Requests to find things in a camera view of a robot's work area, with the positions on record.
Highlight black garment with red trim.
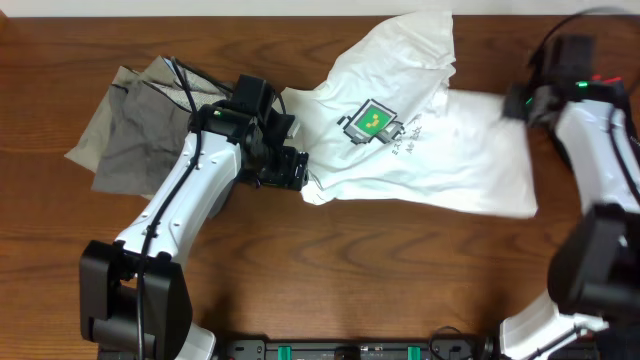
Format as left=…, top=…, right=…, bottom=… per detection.
left=589, top=77, right=639, bottom=155

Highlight beige folded garment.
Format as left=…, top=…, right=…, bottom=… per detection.
left=65, top=57, right=174, bottom=196

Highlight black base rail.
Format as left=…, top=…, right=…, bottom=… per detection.
left=218, top=335, right=499, bottom=360

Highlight grey folded shorts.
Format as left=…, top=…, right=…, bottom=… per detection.
left=91, top=55, right=236, bottom=196

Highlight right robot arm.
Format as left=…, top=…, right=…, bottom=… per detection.
left=483, top=35, right=639, bottom=359

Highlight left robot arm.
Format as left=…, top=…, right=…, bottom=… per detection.
left=79, top=75, right=308, bottom=359

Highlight white t-shirt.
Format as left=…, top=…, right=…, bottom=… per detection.
left=282, top=11, right=538, bottom=218

